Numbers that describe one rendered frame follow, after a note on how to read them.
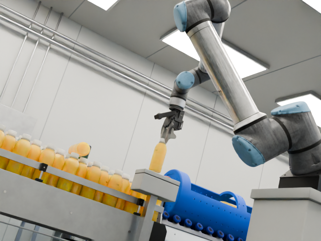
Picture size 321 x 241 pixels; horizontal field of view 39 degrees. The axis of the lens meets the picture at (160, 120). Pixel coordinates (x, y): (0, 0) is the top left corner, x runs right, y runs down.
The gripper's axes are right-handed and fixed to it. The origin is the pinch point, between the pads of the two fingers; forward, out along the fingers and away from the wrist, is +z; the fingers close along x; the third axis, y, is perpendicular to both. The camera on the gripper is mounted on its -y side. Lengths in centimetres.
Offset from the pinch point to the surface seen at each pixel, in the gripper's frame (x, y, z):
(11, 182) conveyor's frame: -15, -71, 45
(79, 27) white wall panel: 341, 13, -189
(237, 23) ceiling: 163, 135, -197
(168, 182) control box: -25.0, -4.4, 24.2
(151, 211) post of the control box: -22.7, -8.3, 39.3
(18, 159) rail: -12, -71, 35
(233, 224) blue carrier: -5, 55, 31
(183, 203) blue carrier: -4.8, 19.0, 29.2
